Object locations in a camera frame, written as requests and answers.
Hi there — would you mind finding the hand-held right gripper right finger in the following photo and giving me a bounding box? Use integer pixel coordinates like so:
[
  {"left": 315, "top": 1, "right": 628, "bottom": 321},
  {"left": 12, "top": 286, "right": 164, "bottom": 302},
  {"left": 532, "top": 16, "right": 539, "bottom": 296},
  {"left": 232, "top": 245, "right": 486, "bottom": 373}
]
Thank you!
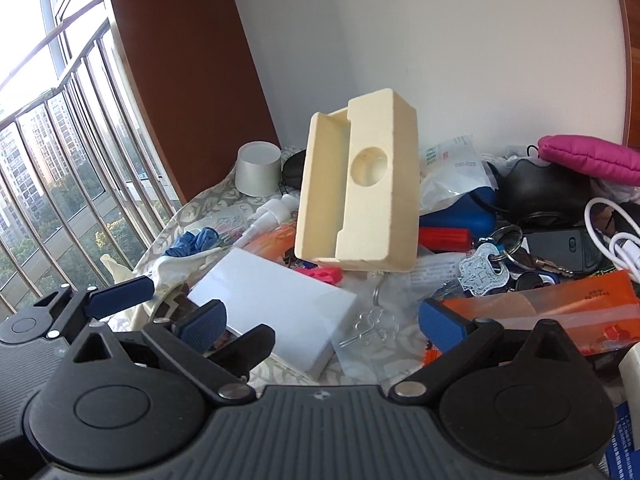
[{"left": 389, "top": 299, "right": 586, "bottom": 404}]

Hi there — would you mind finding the striped grain wooden panel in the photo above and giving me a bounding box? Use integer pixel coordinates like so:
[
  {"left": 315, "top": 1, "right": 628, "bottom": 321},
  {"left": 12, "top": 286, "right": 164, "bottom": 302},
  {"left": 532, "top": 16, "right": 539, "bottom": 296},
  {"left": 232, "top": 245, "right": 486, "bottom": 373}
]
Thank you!
[{"left": 611, "top": 0, "right": 640, "bottom": 150}]

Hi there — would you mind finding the silver ornate key tag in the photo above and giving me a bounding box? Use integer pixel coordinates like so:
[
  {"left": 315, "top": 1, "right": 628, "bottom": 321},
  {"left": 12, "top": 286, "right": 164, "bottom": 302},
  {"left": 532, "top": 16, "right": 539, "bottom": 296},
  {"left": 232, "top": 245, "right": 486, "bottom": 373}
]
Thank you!
[{"left": 457, "top": 242, "right": 511, "bottom": 297}]

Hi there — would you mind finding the pink fabric pouch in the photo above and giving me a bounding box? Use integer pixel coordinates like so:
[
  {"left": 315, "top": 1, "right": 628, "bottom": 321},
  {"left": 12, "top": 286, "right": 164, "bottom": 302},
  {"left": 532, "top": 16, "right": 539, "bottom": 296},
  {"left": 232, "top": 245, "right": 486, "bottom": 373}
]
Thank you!
[{"left": 537, "top": 135, "right": 640, "bottom": 186}]

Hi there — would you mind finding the white plastic cup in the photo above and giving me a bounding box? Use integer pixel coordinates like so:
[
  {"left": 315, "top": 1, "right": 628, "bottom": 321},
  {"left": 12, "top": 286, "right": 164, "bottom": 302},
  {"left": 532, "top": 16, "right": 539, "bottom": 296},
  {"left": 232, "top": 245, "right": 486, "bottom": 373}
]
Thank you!
[{"left": 236, "top": 141, "right": 284, "bottom": 196}]

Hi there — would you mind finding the clear bag with paper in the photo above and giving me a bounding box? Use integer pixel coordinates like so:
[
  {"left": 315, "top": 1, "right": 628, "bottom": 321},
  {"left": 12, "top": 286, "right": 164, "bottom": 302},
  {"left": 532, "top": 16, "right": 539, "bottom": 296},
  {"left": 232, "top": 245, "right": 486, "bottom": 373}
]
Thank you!
[{"left": 419, "top": 135, "right": 493, "bottom": 213}]

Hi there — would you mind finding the red plastic tool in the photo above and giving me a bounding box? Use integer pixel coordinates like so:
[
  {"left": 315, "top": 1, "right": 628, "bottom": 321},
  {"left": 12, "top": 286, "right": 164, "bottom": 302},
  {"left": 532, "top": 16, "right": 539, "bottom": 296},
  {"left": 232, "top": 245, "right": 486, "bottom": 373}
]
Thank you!
[{"left": 419, "top": 226, "right": 473, "bottom": 251}]

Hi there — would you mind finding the bunch of keys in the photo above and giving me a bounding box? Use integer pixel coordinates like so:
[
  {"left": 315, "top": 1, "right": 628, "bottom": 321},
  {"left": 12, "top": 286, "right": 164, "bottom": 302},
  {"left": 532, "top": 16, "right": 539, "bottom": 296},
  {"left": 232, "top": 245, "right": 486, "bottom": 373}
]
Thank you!
[{"left": 480, "top": 224, "right": 573, "bottom": 293}]

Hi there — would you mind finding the small orange packet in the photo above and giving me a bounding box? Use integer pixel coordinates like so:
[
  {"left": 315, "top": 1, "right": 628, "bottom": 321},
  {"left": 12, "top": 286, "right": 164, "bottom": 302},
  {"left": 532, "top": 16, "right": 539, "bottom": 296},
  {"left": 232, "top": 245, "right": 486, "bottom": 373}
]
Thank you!
[{"left": 240, "top": 224, "right": 302, "bottom": 264}]

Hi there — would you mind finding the round black pouch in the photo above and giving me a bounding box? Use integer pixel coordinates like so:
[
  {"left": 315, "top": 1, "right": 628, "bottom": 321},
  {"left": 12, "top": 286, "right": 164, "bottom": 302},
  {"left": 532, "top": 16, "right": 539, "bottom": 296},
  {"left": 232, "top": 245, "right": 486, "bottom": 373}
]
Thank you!
[{"left": 281, "top": 151, "right": 305, "bottom": 192}]

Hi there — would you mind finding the cream foam packing block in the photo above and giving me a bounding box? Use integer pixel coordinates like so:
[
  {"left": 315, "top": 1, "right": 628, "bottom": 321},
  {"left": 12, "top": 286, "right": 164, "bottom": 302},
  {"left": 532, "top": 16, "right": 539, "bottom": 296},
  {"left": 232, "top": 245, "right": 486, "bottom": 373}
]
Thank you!
[{"left": 294, "top": 87, "right": 419, "bottom": 275}]

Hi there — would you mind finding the clear packet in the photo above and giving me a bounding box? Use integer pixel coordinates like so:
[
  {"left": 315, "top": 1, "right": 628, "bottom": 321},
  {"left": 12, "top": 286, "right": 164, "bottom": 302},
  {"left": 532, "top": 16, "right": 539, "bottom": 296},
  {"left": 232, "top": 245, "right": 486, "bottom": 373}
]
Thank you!
[{"left": 197, "top": 205, "right": 251, "bottom": 241}]

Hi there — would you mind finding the long orange packet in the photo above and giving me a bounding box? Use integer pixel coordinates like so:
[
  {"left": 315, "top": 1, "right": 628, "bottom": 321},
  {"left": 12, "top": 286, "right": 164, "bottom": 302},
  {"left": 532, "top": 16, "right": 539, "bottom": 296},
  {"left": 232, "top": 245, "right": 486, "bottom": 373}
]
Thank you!
[{"left": 442, "top": 269, "right": 640, "bottom": 357}]

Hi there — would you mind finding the black phone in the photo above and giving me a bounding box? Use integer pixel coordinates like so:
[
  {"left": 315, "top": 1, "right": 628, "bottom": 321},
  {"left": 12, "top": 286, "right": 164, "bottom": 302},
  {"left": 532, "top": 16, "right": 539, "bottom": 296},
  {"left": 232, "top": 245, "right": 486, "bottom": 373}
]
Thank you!
[{"left": 525, "top": 227, "right": 603, "bottom": 275}]

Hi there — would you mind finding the black computer mouse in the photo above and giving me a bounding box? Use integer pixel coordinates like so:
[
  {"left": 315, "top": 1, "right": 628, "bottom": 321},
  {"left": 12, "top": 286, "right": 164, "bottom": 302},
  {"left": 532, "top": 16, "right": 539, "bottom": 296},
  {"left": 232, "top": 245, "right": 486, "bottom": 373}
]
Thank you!
[{"left": 497, "top": 156, "right": 598, "bottom": 223}]

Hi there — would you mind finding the white spray bottle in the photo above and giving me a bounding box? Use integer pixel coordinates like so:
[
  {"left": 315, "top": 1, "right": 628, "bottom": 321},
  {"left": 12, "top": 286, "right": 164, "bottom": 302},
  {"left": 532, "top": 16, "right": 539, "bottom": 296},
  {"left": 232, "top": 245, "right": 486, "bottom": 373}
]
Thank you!
[{"left": 243, "top": 195, "right": 297, "bottom": 241}]

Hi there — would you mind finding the pink plastic clip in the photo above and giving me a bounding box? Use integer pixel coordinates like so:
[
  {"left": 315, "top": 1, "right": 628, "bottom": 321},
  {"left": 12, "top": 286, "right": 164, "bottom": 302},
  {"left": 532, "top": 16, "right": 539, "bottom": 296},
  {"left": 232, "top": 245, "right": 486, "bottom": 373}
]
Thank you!
[{"left": 295, "top": 264, "right": 345, "bottom": 287}]

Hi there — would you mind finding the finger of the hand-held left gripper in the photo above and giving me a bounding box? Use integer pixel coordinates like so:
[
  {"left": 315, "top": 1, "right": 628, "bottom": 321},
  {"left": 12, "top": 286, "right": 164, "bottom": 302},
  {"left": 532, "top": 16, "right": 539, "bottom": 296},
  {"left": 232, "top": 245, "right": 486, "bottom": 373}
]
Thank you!
[
  {"left": 210, "top": 325, "right": 277, "bottom": 381},
  {"left": 32, "top": 277, "right": 156, "bottom": 336}
]

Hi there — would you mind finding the white power adapter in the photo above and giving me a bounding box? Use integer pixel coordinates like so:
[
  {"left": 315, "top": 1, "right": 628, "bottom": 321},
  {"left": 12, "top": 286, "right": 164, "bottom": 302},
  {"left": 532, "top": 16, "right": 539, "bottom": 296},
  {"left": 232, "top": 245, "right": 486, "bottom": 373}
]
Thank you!
[{"left": 619, "top": 342, "right": 640, "bottom": 403}]

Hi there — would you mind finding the white charging cable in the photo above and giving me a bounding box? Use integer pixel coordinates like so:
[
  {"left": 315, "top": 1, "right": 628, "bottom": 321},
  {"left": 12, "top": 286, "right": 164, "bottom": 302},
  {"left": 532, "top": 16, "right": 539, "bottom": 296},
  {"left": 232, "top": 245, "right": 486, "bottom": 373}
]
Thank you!
[{"left": 584, "top": 196, "right": 640, "bottom": 283}]

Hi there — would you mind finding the plain brown wooden panel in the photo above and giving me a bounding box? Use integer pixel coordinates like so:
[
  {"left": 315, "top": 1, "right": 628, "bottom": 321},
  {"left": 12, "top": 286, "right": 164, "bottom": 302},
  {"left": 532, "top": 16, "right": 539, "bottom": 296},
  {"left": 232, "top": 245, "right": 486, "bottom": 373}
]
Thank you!
[{"left": 97, "top": 0, "right": 281, "bottom": 206}]

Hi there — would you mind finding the flat white box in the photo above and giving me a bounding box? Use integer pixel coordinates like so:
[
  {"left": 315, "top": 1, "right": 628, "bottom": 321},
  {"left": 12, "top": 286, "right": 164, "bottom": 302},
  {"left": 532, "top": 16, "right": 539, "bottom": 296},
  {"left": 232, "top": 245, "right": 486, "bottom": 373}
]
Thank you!
[{"left": 187, "top": 247, "right": 359, "bottom": 377}]

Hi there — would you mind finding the blue rubber glove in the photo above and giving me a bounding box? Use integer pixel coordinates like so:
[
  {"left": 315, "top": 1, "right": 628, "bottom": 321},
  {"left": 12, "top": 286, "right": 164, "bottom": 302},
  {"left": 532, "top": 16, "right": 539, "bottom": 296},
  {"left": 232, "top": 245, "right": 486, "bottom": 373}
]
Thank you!
[{"left": 167, "top": 227, "right": 219, "bottom": 261}]

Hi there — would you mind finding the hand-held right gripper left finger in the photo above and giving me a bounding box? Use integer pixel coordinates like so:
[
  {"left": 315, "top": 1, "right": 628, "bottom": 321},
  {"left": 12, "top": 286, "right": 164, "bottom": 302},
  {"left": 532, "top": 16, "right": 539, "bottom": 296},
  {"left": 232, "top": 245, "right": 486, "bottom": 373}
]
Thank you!
[{"left": 55, "top": 299, "right": 257, "bottom": 408}]

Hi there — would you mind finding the metal window railing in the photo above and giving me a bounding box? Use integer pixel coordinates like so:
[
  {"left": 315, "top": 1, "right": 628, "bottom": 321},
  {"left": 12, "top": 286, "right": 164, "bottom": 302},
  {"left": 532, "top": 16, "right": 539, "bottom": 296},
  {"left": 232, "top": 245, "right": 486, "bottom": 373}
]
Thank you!
[{"left": 0, "top": 15, "right": 181, "bottom": 321}]

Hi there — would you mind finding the blue hard case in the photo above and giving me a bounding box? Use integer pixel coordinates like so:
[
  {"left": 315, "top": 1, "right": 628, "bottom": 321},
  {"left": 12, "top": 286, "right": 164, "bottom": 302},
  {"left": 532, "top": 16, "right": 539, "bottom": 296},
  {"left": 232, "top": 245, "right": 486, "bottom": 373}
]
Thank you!
[{"left": 419, "top": 187, "right": 497, "bottom": 233}]

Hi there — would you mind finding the white rubber glove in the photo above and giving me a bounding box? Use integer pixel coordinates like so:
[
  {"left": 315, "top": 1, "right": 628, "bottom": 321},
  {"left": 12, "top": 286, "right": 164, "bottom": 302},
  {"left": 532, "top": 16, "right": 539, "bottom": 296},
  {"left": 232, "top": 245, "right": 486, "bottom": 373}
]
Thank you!
[{"left": 100, "top": 249, "right": 222, "bottom": 333}]

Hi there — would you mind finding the blue printed box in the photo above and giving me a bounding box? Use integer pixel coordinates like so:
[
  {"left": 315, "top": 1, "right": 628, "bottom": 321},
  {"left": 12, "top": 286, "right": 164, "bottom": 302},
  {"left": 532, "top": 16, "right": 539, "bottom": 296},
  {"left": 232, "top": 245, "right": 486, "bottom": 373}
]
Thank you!
[{"left": 605, "top": 400, "right": 640, "bottom": 480}]

